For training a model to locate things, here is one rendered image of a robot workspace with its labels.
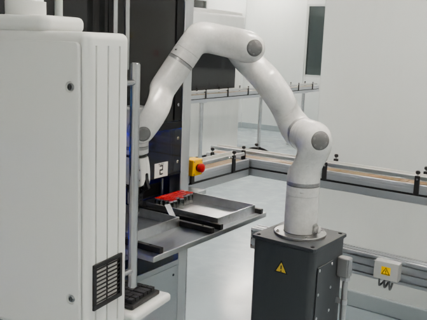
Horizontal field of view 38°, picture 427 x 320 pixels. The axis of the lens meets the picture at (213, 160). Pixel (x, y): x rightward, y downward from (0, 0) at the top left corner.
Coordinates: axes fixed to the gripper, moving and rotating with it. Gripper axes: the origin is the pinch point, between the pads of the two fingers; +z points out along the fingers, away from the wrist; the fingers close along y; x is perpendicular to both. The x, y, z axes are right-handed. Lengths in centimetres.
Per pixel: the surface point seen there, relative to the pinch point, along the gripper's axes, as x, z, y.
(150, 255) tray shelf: -12.7, 11.7, 18.7
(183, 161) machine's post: 53, 0, -23
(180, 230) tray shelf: 13.7, 13.2, 8.7
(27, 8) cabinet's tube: -52, -62, 15
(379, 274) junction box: 125, 58, 40
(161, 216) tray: 16.5, 11.1, -3.0
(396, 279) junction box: 125, 58, 48
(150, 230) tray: 1.5, 10.4, 5.6
